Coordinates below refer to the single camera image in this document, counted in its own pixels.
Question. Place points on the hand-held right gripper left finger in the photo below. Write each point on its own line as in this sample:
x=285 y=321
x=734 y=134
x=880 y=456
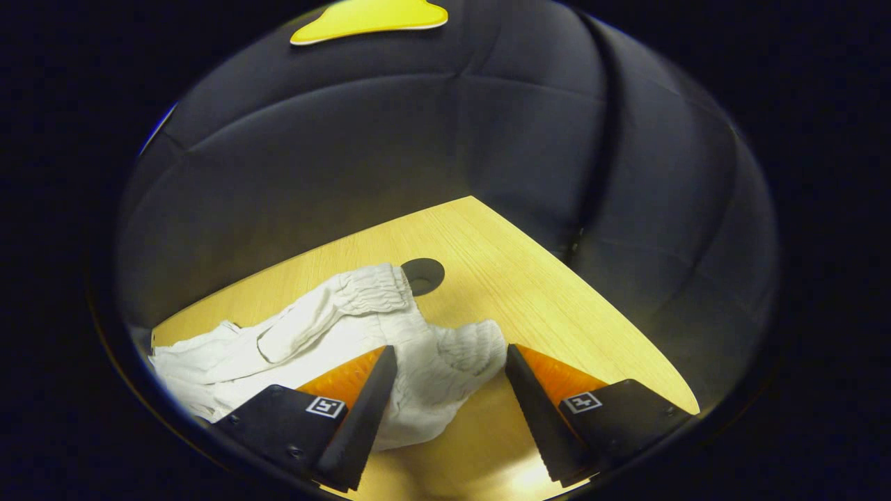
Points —
x=362 y=424

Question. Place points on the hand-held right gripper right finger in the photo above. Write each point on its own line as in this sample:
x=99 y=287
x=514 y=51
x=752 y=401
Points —
x=539 y=424

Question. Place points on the white jeans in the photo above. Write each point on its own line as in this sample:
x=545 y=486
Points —
x=334 y=327

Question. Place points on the black backdrop cloth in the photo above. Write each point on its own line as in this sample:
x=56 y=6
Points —
x=418 y=139

